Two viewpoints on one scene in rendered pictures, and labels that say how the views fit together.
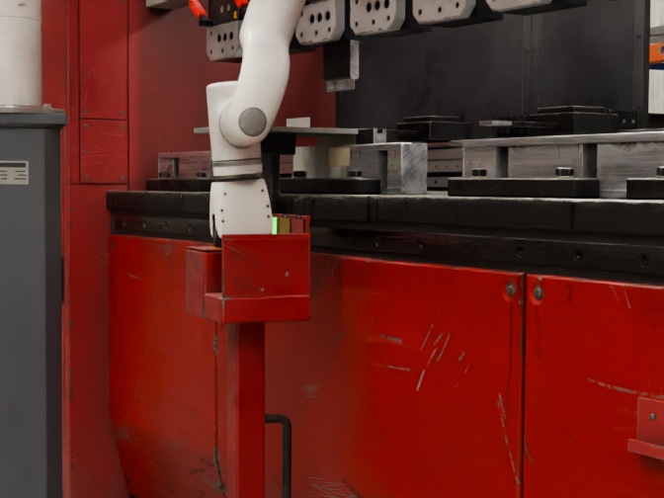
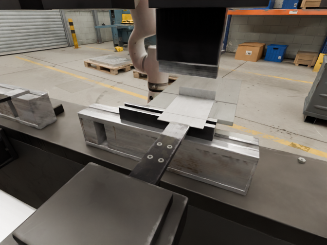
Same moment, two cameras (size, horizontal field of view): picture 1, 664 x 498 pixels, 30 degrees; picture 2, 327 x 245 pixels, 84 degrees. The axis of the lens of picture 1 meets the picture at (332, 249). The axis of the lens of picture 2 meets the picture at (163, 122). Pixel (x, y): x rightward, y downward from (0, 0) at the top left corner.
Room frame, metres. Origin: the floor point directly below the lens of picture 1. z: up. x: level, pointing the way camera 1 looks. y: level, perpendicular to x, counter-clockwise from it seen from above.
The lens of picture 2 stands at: (2.71, -0.21, 1.17)
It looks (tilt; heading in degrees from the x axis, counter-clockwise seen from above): 31 degrees down; 146
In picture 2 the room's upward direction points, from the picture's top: straight up
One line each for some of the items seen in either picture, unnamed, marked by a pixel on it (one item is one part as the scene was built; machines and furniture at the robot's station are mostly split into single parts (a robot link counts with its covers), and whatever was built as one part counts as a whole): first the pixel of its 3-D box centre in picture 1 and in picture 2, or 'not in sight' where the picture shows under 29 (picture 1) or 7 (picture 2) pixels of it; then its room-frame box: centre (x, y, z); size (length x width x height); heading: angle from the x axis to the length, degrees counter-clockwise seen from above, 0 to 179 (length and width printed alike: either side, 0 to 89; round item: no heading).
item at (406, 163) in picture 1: (355, 169); (157, 142); (2.44, -0.05, 0.92); 0.39 x 0.06 x 0.10; 33
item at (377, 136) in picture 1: (351, 137); (164, 119); (2.45, -0.04, 0.99); 0.20 x 0.03 x 0.03; 33
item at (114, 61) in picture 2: not in sight; (111, 60); (-1.85, 1.28, 0.17); 0.99 x 0.63 x 0.05; 17
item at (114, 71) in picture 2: not in sight; (111, 64); (-1.84, 1.28, 0.07); 1.20 x 0.80 x 0.14; 17
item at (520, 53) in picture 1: (466, 89); not in sight; (2.95, -0.32, 1.12); 1.13 x 0.02 x 0.44; 33
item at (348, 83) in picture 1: (340, 66); (188, 44); (2.48, -0.02, 1.13); 0.10 x 0.02 x 0.10; 33
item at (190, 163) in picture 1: (213, 171); not in sight; (2.94, 0.28, 0.92); 0.50 x 0.06 x 0.10; 33
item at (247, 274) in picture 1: (246, 266); not in sight; (2.17, 0.15, 0.75); 0.20 x 0.16 x 0.18; 25
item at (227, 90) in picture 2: (276, 130); (201, 92); (2.40, 0.11, 1.00); 0.26 x 0.18 x 0.01; 123
